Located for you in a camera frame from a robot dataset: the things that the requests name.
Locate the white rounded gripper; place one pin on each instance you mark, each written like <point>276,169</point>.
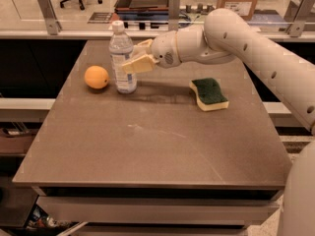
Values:
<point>164,49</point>

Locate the clear plastic water bottle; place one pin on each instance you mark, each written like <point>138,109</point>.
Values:
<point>120,49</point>

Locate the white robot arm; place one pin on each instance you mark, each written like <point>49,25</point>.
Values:
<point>289,77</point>

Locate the orange fruit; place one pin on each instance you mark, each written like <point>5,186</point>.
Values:
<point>96,77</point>

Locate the green and yellow sponge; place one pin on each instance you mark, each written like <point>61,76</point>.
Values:
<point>208,94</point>

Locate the grey table drawer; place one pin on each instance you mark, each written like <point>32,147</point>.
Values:
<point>159,211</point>

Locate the middle metal glass bracket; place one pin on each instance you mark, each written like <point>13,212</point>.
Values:
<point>173,14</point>

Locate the metal glass bracket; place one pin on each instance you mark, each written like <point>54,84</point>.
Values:
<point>173,14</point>
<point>296,28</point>
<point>52,25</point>

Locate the left metal glass bracket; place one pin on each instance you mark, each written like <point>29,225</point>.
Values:
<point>52,25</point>

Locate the right metal glass bracket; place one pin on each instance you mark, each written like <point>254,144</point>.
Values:
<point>296,28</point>

